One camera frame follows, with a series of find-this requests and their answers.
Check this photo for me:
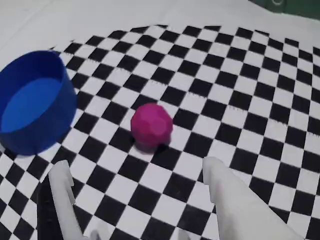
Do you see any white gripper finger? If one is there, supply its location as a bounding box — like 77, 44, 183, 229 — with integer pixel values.
48, 159, 85, 240
202, 156, 306, 240

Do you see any pink faceted ball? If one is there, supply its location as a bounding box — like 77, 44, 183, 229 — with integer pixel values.
130, 102, 174, 152

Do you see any blue round box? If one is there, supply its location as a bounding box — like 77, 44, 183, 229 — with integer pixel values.
0, 50, 78, 156

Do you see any black white checkerboard paper mat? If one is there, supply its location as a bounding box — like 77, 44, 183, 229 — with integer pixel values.
0, 0, 320, 240

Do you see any dark green board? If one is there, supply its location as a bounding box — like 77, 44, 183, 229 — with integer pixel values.
248, 0, 320, 20

